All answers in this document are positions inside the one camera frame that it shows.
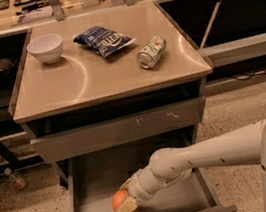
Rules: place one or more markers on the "grey drawer cabinet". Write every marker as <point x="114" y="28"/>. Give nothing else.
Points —
<point x="83" y="88"/>

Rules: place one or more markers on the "blue chip bag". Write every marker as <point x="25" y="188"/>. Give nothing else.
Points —
<point x="103" y="41"/>

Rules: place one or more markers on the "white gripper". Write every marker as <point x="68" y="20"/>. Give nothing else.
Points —
<point x="138" y="188"/>

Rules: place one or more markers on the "orange fruit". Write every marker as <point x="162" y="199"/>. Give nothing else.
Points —
<point x="118" y="198"/>

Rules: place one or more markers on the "green white soda can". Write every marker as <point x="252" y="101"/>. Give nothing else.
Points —
<point x="151" y="52"/>

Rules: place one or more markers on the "white bowl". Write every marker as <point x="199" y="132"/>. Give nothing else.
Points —
<point x="47" y="48"/>

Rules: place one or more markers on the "open middle drawer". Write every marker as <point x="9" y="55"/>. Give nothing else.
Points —
<point x="95" y="177"/>

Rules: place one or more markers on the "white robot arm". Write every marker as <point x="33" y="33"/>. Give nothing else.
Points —
<point x="170" y="165"/>

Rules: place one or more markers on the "plastic bottle on floor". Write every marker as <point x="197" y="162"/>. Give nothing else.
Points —
<point x="16" y="179"/>

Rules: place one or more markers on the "white stick black tip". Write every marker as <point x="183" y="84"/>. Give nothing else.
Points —
<point x="210" y="23"/>

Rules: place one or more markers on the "grey top drawer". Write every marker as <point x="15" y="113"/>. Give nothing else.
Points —
<point x="99" y="136"/>

